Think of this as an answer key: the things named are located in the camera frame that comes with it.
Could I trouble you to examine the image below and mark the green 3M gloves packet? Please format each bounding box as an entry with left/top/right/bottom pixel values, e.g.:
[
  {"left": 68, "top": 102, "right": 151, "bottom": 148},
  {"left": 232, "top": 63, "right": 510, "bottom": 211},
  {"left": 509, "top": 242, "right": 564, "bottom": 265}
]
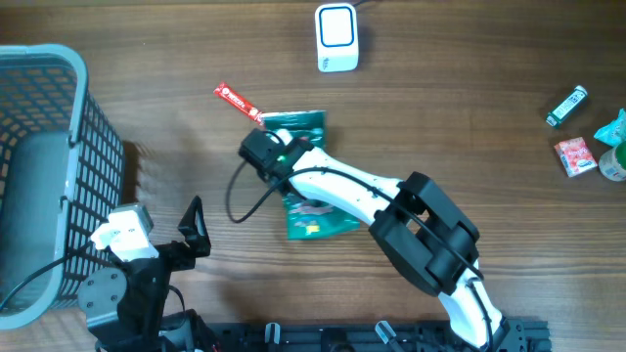
[{"left": 263, "top": 110, "right": 361, "bottom": 240}]

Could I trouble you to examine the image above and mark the red Nescafe sachet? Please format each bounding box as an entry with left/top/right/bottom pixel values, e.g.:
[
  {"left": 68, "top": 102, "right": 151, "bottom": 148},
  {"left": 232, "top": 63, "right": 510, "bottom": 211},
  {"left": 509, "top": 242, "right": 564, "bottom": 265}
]
[{"left": 213, "top": 81, "right": 264, "bottom": 126}]

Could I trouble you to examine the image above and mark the red white small box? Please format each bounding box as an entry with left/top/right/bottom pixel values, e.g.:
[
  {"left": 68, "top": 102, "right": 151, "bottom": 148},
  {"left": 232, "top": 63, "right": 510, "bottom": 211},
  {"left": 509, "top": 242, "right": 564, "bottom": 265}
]
[{"left": 554, "top": 137, "right": 598, "bottom": 177}]

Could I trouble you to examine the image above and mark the green white battery pack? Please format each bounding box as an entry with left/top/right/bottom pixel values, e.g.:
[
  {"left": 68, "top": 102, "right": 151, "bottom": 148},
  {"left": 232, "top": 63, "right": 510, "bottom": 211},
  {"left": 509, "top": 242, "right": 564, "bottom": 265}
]
[{"left": 546, "top": 85, "right": 588, "bottom": 128}]

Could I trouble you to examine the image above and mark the green lid jar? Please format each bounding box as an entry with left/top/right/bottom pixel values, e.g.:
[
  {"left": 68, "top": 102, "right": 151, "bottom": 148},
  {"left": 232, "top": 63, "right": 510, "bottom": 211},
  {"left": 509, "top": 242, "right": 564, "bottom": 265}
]
[{"left": 599, "top": 142, "right": 626, "bottom": 182}]

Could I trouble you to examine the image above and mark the light green tissue pack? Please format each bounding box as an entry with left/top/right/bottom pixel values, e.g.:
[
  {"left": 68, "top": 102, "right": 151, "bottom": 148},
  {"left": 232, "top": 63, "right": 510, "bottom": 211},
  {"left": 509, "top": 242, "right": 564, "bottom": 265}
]
[{"left": 594, "top": 109, "right": 626, "bottom": 148}]

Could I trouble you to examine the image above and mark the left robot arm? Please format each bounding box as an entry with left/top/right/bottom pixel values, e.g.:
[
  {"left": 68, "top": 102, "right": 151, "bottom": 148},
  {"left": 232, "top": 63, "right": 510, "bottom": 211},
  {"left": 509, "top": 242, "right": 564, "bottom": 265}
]
[{"left": 78, "top": 197, "right": 221, "bottom": 351}]

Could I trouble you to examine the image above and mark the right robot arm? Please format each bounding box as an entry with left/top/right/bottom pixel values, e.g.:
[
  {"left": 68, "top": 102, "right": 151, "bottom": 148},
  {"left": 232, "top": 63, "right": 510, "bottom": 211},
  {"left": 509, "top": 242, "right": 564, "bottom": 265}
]
[{"left": 239, "top": 129, "right": 505, "bottom": 350}]

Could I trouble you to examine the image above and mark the white barcode scanner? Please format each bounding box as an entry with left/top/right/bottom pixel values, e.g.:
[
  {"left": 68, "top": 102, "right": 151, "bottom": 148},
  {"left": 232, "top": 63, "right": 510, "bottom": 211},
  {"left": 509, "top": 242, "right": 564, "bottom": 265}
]
[{"left": 314, "top": 2, "right": 359, "bottom": 73}]

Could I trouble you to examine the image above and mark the grey plastic shopping basket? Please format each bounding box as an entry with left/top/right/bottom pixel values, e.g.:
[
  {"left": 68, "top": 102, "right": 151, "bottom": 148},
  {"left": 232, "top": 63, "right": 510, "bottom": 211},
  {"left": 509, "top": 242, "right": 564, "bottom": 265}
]
[{"left": 1, "top": 44, "right": 125, "bottom": 330}]

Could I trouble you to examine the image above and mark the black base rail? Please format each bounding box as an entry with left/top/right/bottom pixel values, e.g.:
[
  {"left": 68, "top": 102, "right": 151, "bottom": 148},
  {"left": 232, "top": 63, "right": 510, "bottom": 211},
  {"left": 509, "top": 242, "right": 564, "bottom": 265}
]
[{"left": 205, "top": 319, "right": 553, "bottom": 352}]

